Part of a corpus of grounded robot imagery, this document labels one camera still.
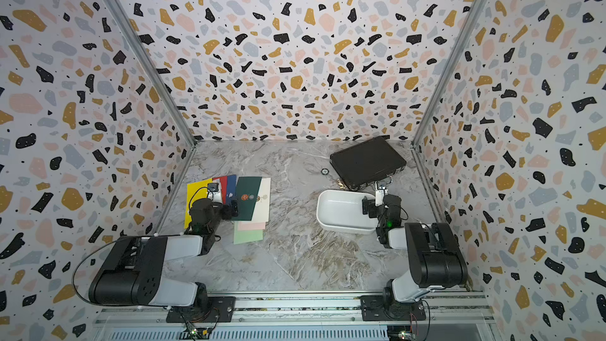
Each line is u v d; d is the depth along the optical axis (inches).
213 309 28.8
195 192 42.7
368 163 43.3
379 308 28.8
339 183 41.3
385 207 28.7
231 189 40.7
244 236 35.7
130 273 17.1
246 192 40.6
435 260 17.9
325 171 43.3
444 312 29.5
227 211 33.2
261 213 37.6
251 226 36.5
